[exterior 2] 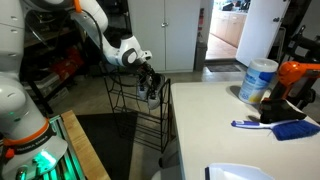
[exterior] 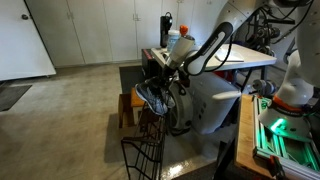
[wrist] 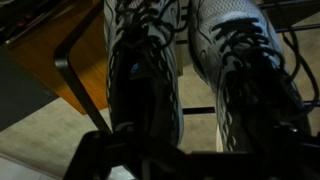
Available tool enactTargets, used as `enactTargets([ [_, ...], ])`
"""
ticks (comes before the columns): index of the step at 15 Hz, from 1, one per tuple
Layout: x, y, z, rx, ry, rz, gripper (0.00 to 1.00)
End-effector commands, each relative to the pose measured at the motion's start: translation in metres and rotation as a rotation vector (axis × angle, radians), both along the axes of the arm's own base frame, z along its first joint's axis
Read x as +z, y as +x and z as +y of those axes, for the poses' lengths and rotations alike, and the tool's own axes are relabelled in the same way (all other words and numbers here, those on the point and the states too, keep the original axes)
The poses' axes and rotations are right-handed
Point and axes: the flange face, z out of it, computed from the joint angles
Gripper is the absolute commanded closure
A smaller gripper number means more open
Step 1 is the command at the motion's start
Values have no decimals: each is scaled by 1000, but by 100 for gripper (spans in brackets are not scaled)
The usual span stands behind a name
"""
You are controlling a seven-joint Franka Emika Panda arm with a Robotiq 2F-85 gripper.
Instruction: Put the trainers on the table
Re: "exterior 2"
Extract red item on shelf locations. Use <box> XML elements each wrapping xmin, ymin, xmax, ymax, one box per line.
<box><xmin>49</xmin><ymin>46</ymin><xmax>84</xmax><ymax>81</ymax></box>

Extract aluminium base frame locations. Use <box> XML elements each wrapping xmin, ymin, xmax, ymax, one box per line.
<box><xmin>33</xmin><ymin>114</ymin><xmax>86</xmax><ymax>180</ymax></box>

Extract dark storage shelf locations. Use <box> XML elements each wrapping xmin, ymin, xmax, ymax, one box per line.
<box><xmin>18</xmin><ymin>9</ymin><xmax>101</xmax><ymax>116</ymax></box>

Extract white door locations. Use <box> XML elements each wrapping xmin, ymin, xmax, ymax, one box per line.
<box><xmin>235</xmin><ymin>0</ymin><xmax>291</xmax><ymax>68</ymax></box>

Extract red wall fixture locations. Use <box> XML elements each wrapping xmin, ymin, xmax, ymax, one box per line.
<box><xmin>198</xmin><ymin>7</ymin><xmax>205</xmax><ymax>27</ymax></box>

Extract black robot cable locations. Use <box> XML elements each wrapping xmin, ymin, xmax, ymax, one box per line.
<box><xmin>75</xmin><ymin>9</ymin><xmax>106</xmax><ymax>63</ymax></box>

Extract white wipes canister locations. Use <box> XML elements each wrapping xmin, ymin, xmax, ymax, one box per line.
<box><xmin>238</xmin><ymin>58</ymin><xmax>279</xmax><ymax>105</ymax></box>

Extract black floor mat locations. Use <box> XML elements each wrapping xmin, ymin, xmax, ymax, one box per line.
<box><xmin>75</xmin><ymin>111</ymin><xmax>138</xmax><ymax>180</ymax></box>

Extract white box on shelf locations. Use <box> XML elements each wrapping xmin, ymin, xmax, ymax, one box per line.
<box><xmin>31</xmin><ymin>71</ymin><xmax>69</xmax><ymax>108</ymax></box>

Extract wooden base board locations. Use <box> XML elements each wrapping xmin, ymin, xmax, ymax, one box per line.
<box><xmin>60</xmin><ymin>109</ymin><xmax>111</xmax><ymax>180</ymax></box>

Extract orange power tool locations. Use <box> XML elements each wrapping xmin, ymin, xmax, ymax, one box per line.
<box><xmin>269</xmin><ymin>60</ymin><xmax>320</xmax><ymax>111</ymax></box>

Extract grey door mat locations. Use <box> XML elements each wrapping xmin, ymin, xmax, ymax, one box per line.
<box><xmin>205</xmin><ymin>63</ymin><xmax>242</xmax><ymax>73</ymax></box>

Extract wooden kitchen cabinets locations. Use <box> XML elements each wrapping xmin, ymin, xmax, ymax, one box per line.
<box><xmin>210</xmin><ymin>9</ymin><xmax>248</xmax><ymax>48</ymax></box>

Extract black wire shoe rack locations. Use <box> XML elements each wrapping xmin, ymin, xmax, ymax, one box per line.
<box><xmin>103</xmin><ymin>64</ymin><xmax>173</xmax><ymax>154</ymax></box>

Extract grey trash bin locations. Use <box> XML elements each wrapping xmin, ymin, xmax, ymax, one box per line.
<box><xmin>194</xmin><ymin>33</ymin><xmax>208</xmax><ymax>72</ymax></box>

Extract white cabinet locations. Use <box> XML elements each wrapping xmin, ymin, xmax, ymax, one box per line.
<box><xmin>127</xmin><ymin>0</ymin><xmax>202</xmax><ymax>74</ymax></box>

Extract black machine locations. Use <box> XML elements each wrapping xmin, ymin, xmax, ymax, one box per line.
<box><xmin>285</xmin><ymin>25</ymin><xmax>320</xmax><ymax>68</ymax></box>

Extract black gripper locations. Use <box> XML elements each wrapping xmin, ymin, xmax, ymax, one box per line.
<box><xmin>133</xmin><ymin>60</ymin><xmax>159</xmax><ymax>97</ymax></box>

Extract blue dust brush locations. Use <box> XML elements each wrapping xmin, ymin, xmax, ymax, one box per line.
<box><xmin>231</xmin><ymin>119</ymin><xmax>320</xmax><ymax>142</ymax></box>

